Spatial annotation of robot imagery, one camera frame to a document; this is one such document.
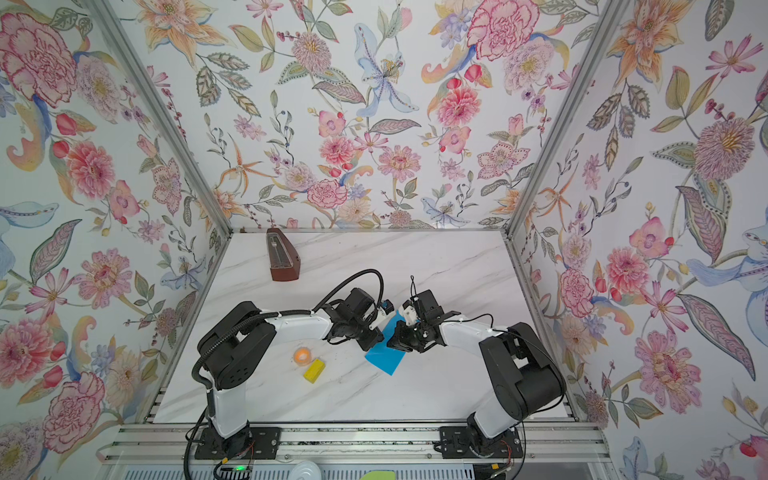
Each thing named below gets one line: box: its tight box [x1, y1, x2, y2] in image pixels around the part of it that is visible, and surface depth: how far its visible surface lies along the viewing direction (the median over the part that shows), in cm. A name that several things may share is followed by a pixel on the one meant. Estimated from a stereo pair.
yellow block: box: [303, 358, 325, 384], surface depth 86 cm
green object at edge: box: [360, 470, 396, 480], surface depth 72 cm
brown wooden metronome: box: [266, 227, 301, 282], surface depth 103 cm
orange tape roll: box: [293, 347, 312, 366], surface depth 90 cm
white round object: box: [290, 460, 322, 480], surface depth 67 cm
